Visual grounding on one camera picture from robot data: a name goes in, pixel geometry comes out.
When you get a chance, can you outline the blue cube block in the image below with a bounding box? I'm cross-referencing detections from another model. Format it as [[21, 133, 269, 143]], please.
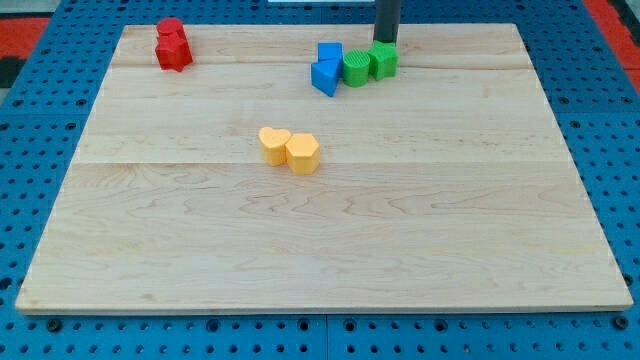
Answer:
[[317, 42, 343, 62]]

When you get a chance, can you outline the light wooden board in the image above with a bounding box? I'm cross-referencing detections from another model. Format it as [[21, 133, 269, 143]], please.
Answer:
[[15, 23, 633, 315]]

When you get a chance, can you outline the red star block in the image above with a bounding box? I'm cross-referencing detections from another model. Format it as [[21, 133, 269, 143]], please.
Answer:
[[155, 33, 193, 72]]

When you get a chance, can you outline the green star block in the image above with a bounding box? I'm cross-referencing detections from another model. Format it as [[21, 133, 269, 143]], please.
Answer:
[[367, 40, 399, 81]]

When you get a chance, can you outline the yellow hexagon block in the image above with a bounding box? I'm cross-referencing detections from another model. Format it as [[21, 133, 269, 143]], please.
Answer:
[[285, 133, 320, 175]]

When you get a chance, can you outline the green cylinder block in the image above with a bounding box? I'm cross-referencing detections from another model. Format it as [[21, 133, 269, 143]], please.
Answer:
[[342, 49, 370, 88]]

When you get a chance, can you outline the blue triangle block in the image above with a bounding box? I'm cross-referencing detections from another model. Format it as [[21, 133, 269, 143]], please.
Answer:
[[310, 59, 342, 97]]

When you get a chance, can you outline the yellow heart block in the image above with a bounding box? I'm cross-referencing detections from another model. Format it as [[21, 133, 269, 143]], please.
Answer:
[[258, 127, 292, 166]]

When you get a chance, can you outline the red cylinder block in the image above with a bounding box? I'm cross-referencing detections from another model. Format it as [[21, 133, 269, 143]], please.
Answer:
[[156, 17, 186, 39]]

